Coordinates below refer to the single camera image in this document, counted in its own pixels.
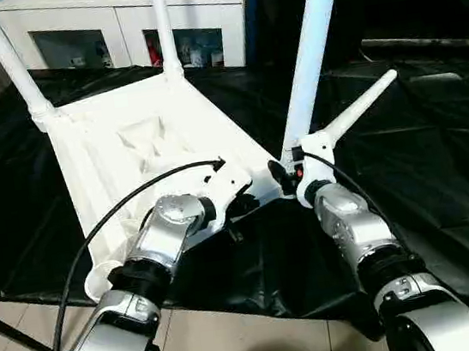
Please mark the white plastic table leg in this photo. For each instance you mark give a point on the white plastic table leg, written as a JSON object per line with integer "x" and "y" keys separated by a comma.
{"x": 360, "y": 107}
{"x": 166, "y": 29}
{"x": 11, "y": 58}
{"x": 312, "y": 44}

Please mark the white plastic table top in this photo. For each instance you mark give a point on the white plastic table top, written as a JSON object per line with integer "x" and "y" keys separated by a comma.
{"x": 144, "y": 144}

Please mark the black work mat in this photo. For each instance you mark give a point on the black work mat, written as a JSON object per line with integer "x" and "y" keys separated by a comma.
{"x": 424, "y": 168}

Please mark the white glass-door cabinet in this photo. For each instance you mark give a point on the white glass-door cabinet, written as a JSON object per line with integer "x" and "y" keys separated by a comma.
{"x": 110, "y": 19}

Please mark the black stand leg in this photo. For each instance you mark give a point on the black stand leg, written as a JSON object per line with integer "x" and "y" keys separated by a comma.
{"x": 8, "y": 331}

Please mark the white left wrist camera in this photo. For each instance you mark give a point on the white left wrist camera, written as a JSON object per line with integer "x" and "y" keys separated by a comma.
{"x": 227, "y": 185}

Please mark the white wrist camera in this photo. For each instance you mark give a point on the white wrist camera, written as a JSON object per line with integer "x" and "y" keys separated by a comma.
{"x": 227, "y": 185}
{"x": 313, "y": 165}

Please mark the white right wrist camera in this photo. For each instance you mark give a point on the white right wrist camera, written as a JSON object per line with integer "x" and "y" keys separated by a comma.
{"x": 313, "y": 165}

